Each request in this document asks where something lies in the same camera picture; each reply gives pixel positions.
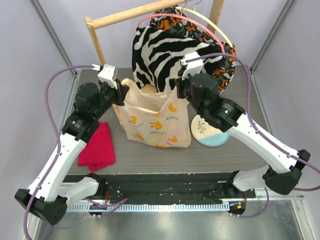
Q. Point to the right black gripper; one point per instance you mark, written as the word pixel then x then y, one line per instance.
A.
pixel 180 87

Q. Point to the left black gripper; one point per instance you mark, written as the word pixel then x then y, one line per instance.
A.
pixel 120 93

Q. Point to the banana print plastic bag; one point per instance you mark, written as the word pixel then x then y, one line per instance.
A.
pixel 155 119

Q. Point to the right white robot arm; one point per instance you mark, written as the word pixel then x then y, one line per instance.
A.
pixel 281 174

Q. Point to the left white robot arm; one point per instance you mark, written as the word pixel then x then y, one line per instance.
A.
pixel 44 198

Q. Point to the orange camouflage garment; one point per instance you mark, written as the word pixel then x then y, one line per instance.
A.
pixel 222 68

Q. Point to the fruit plate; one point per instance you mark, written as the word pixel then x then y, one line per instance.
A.
pixel 206 134

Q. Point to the red cloth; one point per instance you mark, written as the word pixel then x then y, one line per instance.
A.
pixel 99 153

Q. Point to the zebra print garment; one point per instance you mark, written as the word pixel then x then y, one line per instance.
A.
pixel 156 56

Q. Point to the pink clothes hanger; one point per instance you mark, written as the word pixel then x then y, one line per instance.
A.
pixel 176 16

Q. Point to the cream clothes hanger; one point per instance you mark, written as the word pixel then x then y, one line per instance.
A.
pixel 210 23

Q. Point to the wooden clothes rack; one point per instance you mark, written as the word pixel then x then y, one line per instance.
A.
pixel 102 45

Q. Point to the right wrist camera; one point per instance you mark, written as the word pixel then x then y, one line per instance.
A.
pixel 193 67

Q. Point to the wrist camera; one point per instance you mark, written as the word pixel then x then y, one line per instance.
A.
pixel 193 67
pixel 107 74

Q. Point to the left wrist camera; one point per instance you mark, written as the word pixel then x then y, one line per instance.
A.
pixel 107 74

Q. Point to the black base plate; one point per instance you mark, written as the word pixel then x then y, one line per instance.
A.
pixel 169 188

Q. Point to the slotted cable duct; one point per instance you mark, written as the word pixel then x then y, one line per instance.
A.
pixel 145 208

